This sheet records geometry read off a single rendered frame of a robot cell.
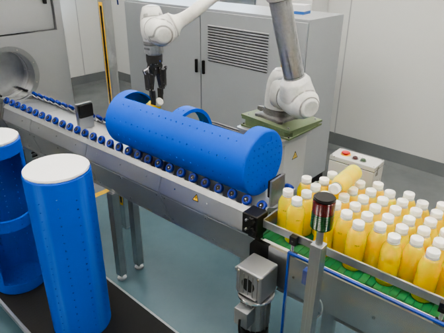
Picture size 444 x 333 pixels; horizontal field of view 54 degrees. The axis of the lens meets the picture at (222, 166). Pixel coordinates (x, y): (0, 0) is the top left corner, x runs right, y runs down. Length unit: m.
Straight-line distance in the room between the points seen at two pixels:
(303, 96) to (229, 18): 1.75
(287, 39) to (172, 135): 0.68
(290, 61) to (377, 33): 2.42
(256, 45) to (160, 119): 1.75
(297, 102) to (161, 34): 0.72
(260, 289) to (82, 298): 0.95
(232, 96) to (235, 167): 2.18
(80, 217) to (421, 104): 3.30
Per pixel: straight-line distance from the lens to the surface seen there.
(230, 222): 1.86
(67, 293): 2.21
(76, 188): 1.93
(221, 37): 3.83
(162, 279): 2.90
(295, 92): 2.15
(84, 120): 2.71
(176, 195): 2.05
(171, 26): 1.87
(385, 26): 4.44
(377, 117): 4.61
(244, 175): 1.71
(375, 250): 1.55
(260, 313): 1.71
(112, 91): 2.96
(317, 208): 1.25
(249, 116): 2.42
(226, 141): 1.76
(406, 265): 1.53
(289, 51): 2.11
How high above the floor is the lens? 1.87
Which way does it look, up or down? 26 degrees down
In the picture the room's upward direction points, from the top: 1 degrees clockwise
